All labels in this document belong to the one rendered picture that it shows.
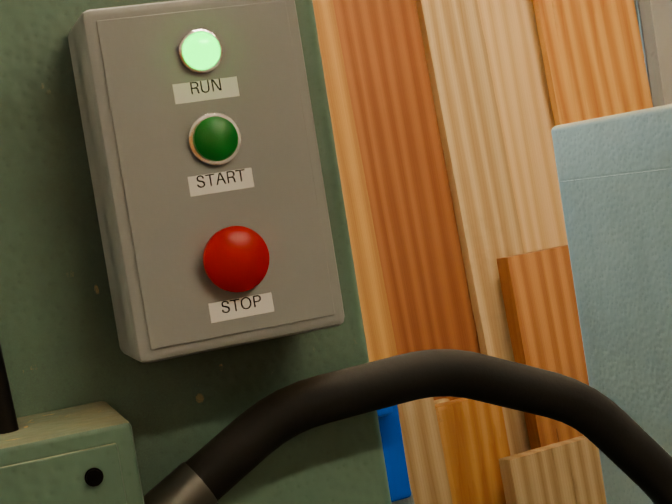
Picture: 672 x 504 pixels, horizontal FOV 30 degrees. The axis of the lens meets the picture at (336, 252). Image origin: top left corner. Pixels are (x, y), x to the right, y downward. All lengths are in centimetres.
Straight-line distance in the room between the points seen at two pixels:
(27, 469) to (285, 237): 15
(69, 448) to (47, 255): 11
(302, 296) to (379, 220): 158
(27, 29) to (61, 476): 22
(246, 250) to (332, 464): 15
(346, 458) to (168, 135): 20
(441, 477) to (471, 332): 32
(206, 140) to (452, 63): 170
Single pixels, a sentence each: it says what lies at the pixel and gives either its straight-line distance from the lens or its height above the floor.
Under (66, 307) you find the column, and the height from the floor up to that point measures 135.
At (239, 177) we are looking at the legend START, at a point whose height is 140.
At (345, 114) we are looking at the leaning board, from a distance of 212.
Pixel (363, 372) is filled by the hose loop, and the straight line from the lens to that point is 62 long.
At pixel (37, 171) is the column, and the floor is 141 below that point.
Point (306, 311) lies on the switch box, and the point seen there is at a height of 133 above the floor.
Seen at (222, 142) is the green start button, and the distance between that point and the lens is 57.
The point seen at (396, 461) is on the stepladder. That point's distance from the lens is 149.
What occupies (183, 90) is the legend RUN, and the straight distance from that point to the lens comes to 57.
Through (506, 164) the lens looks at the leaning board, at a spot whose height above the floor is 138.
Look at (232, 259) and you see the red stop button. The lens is 56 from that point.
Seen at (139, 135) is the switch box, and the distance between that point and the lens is 57.
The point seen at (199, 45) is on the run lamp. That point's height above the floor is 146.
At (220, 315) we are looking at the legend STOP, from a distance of 57.
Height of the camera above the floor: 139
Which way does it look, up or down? 3 degrees down
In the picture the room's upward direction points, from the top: 9 degrees counter-clockwise
